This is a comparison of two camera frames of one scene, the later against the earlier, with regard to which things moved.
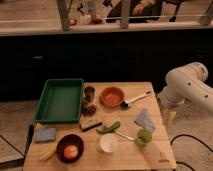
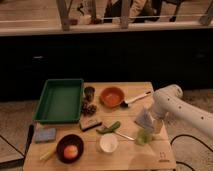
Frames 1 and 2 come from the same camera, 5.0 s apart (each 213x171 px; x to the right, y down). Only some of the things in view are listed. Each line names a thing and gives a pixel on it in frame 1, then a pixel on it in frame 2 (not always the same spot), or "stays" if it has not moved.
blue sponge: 45,134 stays
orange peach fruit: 70,152 stays
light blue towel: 145,120 stays
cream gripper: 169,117 to 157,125
